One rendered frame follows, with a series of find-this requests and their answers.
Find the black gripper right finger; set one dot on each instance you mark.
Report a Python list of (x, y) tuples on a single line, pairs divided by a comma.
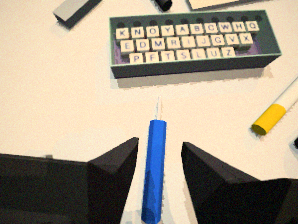
[(223, 194)]

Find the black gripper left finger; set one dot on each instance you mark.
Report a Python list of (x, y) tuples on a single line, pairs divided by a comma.
[(93, 192)]

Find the white and yellow cylinder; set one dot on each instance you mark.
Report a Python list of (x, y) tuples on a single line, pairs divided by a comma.
[(264, 124)]

